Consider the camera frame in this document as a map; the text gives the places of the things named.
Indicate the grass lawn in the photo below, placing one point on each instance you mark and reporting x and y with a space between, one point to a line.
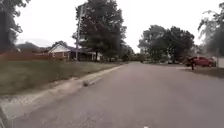
33 75
210 71

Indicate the group of tall trees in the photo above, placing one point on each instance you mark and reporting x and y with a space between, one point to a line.
166 43

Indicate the brick house with white gable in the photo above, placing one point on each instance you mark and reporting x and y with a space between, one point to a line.
59 51

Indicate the pale concrete kerb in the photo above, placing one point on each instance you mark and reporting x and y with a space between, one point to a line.
50 93

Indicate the red pickup truck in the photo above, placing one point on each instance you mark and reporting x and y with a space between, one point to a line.
202 61

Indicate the dark mailbox on post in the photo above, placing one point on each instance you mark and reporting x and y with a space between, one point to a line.
192 64

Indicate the brown fence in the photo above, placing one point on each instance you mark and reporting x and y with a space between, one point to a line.
23 56

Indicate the large dark tree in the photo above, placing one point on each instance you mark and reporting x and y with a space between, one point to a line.
100 26

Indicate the grey asphalt road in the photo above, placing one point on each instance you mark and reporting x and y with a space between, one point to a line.
140 96

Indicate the utility pole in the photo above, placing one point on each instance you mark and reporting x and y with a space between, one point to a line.
77 36

